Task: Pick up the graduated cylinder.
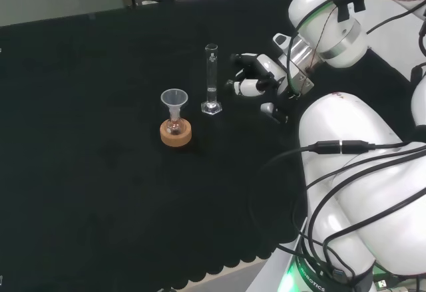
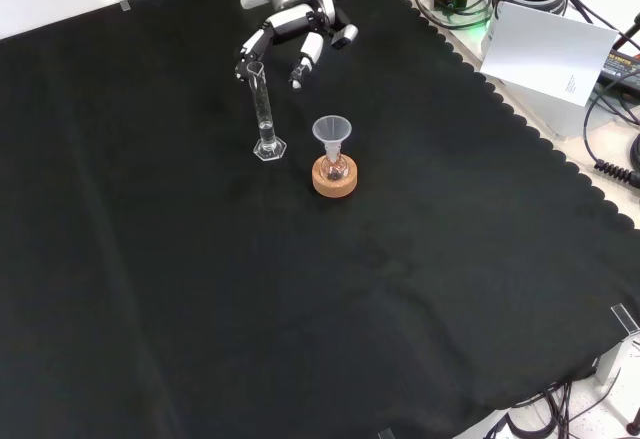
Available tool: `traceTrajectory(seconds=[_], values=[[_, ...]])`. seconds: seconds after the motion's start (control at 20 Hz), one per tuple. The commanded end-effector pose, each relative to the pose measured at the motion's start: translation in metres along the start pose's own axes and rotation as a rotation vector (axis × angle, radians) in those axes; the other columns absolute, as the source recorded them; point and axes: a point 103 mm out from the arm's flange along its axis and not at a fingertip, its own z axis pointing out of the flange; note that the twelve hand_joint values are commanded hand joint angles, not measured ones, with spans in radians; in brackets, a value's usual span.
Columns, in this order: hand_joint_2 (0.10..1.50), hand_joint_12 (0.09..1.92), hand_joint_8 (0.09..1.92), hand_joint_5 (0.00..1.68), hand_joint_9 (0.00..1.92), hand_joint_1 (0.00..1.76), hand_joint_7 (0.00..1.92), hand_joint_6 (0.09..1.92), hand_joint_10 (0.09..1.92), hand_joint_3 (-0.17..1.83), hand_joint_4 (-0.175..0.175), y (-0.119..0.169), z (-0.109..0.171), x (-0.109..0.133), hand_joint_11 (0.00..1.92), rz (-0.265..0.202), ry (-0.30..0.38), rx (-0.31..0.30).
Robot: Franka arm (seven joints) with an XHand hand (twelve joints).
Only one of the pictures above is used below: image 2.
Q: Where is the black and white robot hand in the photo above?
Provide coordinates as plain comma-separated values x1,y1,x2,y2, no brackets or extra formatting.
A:
233,0,337,91

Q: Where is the clear glass graduated cylinder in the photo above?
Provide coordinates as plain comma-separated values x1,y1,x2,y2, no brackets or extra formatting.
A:
247,61,288,162

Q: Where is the clear plastic funnel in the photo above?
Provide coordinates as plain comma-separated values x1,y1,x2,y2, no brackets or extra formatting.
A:
312,115,354,160

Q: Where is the small round-bottom glass flask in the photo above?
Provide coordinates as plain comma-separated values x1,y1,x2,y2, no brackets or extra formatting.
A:
321,151,349,183

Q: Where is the black bench cloth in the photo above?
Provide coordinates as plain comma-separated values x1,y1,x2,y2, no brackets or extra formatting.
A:
0,0,640,439

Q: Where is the white box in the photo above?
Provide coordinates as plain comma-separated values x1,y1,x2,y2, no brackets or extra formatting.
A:
478,28,609,141

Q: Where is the black power adapter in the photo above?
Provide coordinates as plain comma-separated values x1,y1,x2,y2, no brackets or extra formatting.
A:
598,50,640,86

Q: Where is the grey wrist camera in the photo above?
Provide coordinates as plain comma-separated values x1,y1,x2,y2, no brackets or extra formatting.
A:
330,23,360,51

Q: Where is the round cork ring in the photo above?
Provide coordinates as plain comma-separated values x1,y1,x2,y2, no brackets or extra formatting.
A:
311,155,360,199

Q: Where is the coiled black cable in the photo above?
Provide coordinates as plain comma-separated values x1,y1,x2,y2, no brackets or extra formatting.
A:
593,157,640,184

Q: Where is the black floor cables bundle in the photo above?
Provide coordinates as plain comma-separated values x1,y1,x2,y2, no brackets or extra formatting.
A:
482,381,640,439

